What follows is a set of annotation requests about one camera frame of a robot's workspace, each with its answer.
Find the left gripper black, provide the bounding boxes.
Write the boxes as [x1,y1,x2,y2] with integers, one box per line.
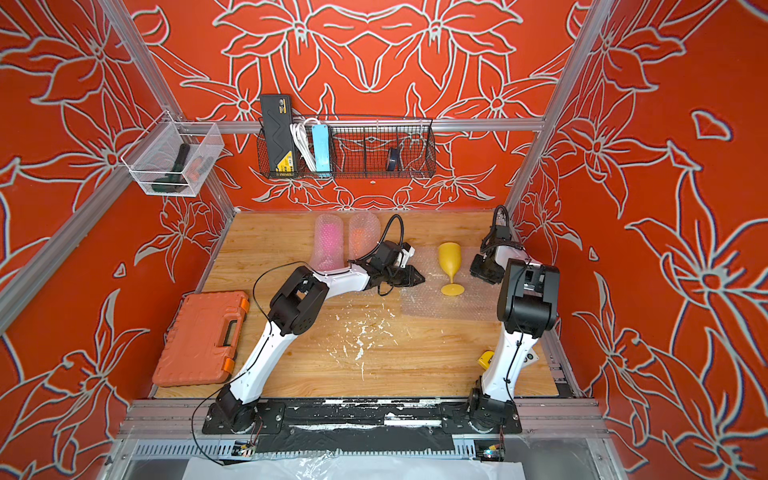
[382,267,427,288]

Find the bubble wrap sheet clear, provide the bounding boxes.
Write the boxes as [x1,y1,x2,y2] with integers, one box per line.
[400,246,501,322]

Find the yellow plastic wine glass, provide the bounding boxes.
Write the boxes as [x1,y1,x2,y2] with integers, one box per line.
[438,242,465,297]

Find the orange glass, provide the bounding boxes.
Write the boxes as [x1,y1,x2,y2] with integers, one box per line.
[347,211,381,259]

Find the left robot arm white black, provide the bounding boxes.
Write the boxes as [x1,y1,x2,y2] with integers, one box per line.
[207,240,425,432]

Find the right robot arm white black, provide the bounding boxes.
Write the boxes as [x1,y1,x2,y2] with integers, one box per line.
[468,242,560,426]

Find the pink glass in bubble wrap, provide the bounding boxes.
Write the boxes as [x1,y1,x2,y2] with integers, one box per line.
[310,214,345,272]

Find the yellow tape measure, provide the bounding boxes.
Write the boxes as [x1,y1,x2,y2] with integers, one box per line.
[477,350,495,370]

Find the white button control box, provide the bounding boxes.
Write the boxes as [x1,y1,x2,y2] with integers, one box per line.
[523,350,539,367]

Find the small dark object in basket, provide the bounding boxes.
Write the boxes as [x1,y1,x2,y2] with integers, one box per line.
[386,148,401,172]

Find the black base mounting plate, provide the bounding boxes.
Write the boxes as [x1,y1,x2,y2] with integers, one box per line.
[202,398,522,435]

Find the light blue power bank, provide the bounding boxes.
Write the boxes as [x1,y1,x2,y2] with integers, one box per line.
[312,124,332,177]

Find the black box in basket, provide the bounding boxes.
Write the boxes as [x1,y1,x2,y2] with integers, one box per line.
[260,94,297,178]

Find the orange plastic tool case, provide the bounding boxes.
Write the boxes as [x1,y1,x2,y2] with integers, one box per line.
[152,291,250,388]

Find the dark green tool in bin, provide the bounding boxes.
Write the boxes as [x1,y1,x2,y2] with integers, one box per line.
[151,143,191,193]

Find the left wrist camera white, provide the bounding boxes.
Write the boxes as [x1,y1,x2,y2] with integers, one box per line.
[397,242,415,268]

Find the black wire wall basket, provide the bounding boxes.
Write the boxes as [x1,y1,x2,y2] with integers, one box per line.
[256,115,437,180]

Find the white coiled cable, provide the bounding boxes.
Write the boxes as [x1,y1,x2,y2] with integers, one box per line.
[289,117,322,172]

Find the clear acrylic wall bin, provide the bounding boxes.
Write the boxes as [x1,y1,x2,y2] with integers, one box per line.
[120,111,225,197]

